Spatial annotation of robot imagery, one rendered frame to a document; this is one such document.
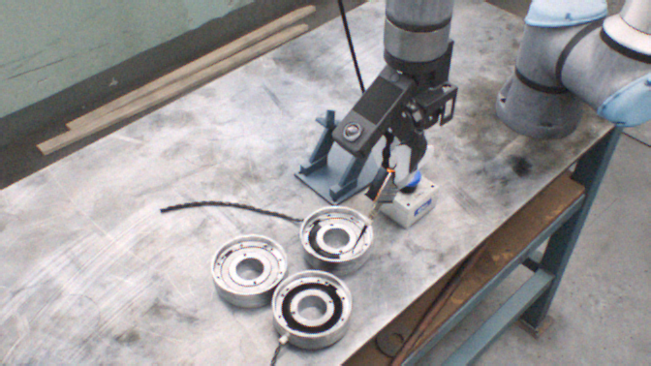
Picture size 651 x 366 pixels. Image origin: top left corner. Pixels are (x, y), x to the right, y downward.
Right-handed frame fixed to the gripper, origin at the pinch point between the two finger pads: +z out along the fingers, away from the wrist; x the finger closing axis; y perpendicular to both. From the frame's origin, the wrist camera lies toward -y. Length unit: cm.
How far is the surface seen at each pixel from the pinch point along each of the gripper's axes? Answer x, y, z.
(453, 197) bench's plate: -0.9, 14.8, 13.2
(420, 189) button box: 1.0, 8.5, 8.7
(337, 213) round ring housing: 6.7, -3.4, 10.2
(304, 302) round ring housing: -1.6, -16.8, 11.5
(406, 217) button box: -0.5, 4.0, 10.5
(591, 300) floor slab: -9, 80, 93
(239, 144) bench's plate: 31.8, -3.4, 13.1
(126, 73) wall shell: 165, 33, 87
